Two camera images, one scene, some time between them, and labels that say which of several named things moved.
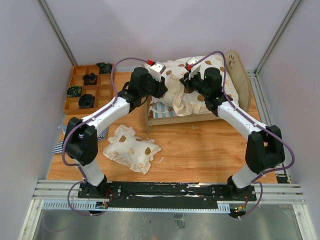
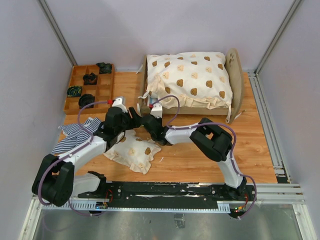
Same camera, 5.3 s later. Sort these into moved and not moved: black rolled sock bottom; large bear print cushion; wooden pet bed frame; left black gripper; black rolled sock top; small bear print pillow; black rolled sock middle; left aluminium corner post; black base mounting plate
Moved: large bear print cushion; left black gripper; wooden pet bed frame
Not moved: black rolled sock middle; black rolled sock top; black rolled sock bottom; left aluminium corner post; black base mounting plate; small bear print pillow
